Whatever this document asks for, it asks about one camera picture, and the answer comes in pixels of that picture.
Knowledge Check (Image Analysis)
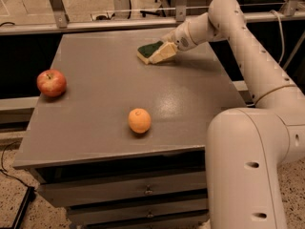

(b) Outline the middle cabinet drawer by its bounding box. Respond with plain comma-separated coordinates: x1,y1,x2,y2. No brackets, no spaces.
69,194,208,227

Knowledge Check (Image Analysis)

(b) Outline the bottom cabinet drawer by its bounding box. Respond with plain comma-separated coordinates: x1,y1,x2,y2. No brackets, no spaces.
86,211,209,229

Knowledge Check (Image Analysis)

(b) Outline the cabinet drawer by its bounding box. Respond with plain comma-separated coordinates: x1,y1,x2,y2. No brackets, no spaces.
38,171,207,207
69,194,208,227
86,211,209,229

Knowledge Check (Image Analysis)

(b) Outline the white cable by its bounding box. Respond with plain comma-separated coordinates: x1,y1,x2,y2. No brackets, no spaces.
270,9,286,65

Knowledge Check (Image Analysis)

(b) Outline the black cable on floor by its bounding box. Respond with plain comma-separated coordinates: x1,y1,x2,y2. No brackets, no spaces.
0,140,31,189

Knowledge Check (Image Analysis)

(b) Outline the red apple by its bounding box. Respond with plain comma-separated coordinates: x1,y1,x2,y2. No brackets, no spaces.
36,69,67,97

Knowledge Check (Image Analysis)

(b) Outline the top cabinet drawer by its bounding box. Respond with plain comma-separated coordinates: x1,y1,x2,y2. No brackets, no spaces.
38,171,207,207

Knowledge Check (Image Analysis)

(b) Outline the grey metal railing frame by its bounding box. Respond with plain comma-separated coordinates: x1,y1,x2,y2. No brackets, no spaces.
0,0,305,36

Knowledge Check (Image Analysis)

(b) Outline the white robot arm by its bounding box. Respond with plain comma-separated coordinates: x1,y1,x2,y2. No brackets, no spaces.
149,0,305,229

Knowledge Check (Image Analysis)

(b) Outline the grey drawer cabinet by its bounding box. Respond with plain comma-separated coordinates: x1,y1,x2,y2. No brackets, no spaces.
13,29,243,214

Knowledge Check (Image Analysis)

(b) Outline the green and yellow sponge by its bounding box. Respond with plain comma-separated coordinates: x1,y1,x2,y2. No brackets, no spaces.
137,41,163,64

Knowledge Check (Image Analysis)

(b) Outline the orange fruit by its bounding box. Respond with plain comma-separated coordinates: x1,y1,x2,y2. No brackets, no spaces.
128,108,152,134

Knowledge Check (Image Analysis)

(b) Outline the black flat floor object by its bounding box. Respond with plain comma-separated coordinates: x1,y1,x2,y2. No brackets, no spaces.
0,187,35,229

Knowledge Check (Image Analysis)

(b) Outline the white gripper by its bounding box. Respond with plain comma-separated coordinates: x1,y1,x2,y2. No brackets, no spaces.
149,21,197,64

